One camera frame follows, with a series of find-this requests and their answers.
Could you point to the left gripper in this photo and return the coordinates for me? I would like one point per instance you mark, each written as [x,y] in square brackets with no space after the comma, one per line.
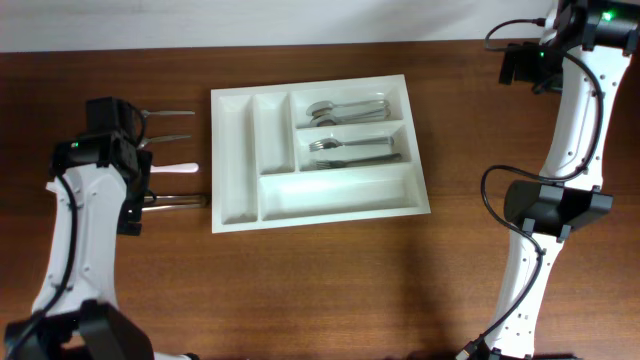
[127,213]

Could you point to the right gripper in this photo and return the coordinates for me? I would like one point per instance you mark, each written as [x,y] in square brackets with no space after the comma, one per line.
[513,65]

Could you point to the metal kitchen tongs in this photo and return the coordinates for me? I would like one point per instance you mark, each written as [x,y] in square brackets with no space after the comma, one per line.
[174,202]

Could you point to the metal fork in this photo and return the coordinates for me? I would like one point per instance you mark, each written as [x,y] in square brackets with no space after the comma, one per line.
[336,164]
[332,143]

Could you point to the large metal spoon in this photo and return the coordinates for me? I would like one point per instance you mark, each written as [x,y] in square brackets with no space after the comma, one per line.
[323,106]
[330,119]

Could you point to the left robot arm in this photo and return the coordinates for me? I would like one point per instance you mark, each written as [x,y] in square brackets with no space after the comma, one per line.
[100,180]

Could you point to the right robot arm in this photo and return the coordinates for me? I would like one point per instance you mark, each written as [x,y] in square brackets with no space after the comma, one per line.
[583,54]

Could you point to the small metal teaspoon lower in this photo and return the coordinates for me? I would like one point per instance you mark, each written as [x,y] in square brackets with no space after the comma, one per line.
[160,139]

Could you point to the small metal teaspoon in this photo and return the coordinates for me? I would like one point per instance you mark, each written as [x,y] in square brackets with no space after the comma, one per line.
[147,113]
[160,139]

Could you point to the white plastic knife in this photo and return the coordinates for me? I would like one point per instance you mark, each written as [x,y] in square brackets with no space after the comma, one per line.
[182,168]

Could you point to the small metal teaspoon upper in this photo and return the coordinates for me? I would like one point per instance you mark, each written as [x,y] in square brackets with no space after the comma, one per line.
[147,113]

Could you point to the white plastic cutlery tray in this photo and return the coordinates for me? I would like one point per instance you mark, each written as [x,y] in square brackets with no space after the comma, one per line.
[314,152]

